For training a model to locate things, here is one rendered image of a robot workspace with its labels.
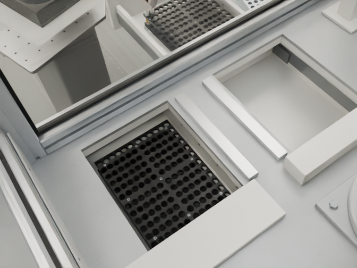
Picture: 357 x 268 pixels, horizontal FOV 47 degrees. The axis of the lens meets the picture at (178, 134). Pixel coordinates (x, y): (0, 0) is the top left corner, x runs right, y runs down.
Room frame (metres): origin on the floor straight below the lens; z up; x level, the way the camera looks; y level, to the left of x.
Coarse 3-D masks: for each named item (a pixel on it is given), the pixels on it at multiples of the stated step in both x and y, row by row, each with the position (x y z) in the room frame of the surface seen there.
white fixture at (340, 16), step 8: (344, 0) 0.72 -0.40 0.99; (352, 0) 0.70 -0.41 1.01; (328, 8) 0.75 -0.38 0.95; (336, 8) 0.74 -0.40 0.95; (344, 8) 0.71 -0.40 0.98; (352, 8) 0.70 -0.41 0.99; (328, 16) 0.72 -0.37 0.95; (336, 16) 0.71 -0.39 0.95; (344, 16) 0.71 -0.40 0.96; (352, 16) 0.70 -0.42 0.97; (344, 24) 0.69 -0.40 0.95; (352, 24) 0.68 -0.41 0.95; (352, 32) 0.66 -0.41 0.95
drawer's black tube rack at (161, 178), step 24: (144, 144) 0.46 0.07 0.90; (168, 144) 0.45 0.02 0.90; (120, 168) 0.41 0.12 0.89; (144, 168) 0.40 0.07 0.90; (168, 168) 0.42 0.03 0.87; (192, 168) 0.39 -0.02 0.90; (120, 192) 0.36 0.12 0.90; (144, 192) 0.35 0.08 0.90; (168, 192) 0.35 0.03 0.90; (192, 192) 0.34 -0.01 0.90; (216, 192) 0.35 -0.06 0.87; (144, 216) 0.32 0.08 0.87; (168, 216) 0.30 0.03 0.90; (192, 216) 0.29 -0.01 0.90; (144, 240) 0.27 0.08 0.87
